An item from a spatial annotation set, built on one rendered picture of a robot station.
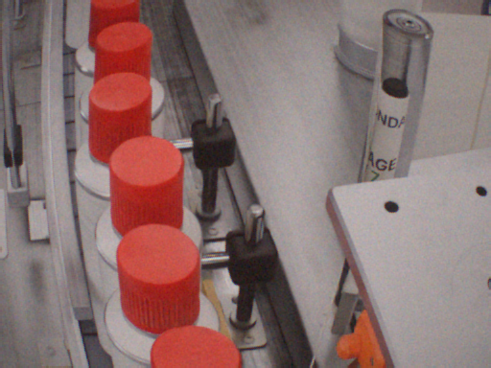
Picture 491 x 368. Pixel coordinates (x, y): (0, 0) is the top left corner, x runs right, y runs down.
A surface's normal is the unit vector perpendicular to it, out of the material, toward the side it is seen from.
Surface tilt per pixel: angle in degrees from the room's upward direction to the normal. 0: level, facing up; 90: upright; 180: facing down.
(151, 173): 2
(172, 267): 2
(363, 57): 90
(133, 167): 2
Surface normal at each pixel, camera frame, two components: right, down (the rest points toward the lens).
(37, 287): 0.07, -0.73
